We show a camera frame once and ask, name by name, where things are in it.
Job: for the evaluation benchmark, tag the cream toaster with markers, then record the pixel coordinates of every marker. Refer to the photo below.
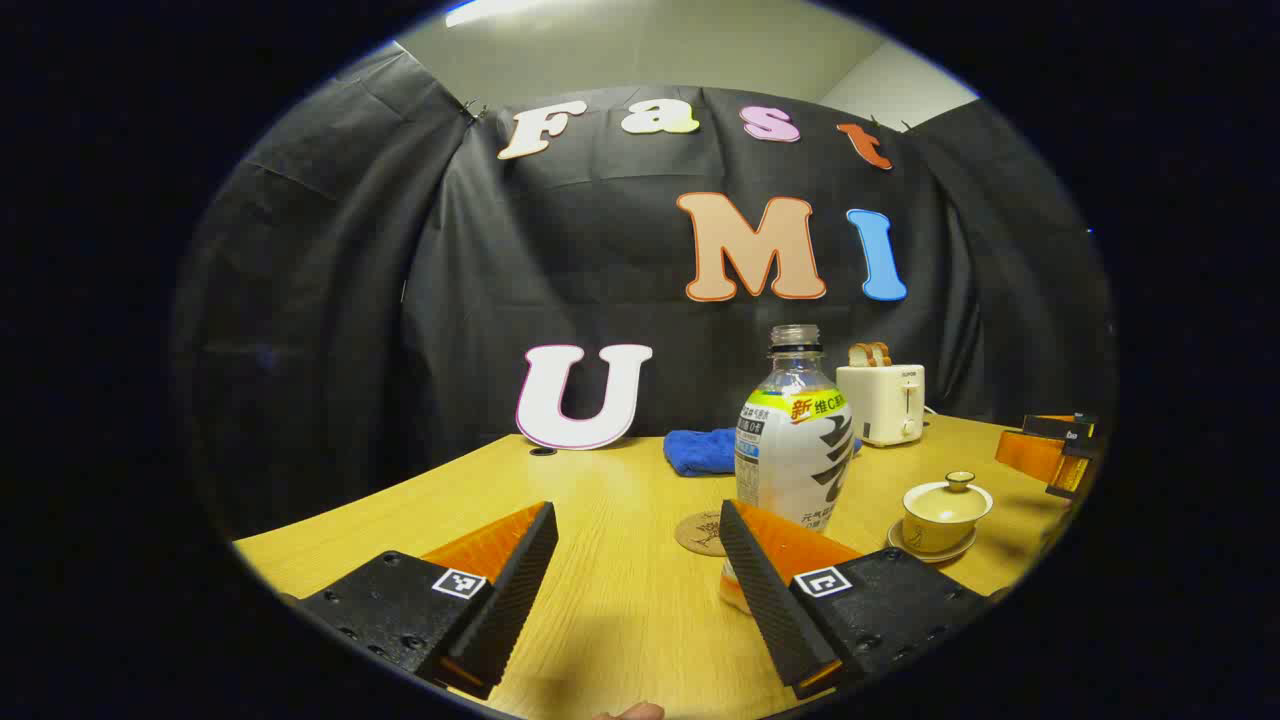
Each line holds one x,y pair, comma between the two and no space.
880,405

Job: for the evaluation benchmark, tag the round wooden coaster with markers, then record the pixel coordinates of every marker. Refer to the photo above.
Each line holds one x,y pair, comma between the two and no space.
698,533

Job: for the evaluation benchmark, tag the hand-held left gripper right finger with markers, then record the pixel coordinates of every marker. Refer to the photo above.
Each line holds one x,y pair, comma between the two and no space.
765,590

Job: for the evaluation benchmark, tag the black backdrop cloth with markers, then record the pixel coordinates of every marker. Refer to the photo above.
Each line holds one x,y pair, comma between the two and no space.
400,300

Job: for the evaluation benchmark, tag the cream teacup lid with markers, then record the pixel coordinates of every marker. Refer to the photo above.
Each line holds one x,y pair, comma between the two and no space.
945,500

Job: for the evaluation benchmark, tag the toast bread slice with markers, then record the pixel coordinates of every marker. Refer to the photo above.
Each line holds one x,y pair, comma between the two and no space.
881,353
858,355

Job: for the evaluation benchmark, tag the blue folded towel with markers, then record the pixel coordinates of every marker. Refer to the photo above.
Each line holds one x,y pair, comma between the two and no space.
700,452

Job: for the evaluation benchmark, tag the clear labelled water bottle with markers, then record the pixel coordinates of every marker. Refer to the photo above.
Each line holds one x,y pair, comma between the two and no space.
795,460

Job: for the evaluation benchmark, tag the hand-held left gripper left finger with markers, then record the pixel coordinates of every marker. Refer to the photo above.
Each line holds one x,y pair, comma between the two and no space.
510,590

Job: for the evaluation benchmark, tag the ceiling light panel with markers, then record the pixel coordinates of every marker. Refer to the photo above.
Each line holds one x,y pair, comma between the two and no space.
490,8

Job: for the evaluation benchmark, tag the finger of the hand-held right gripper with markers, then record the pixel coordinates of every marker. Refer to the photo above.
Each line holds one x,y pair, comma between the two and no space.
1065,428
1030,455

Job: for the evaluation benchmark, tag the cream ceramic teacup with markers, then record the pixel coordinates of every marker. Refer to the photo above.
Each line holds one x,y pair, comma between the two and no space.
935,535

